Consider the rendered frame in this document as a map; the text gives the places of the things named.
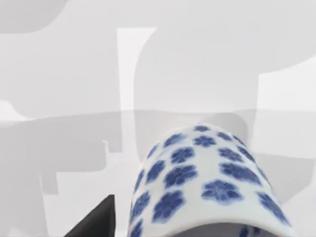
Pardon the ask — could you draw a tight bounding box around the white cup with blue flowers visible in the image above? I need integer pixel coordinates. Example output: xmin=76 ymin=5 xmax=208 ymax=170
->
xmin=128 ymin=122 xmax=294 ymax=237

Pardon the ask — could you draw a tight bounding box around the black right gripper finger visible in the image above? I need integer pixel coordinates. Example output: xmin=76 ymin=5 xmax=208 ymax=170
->
xmin=64 ymin=194 xmax=116 ymax=237

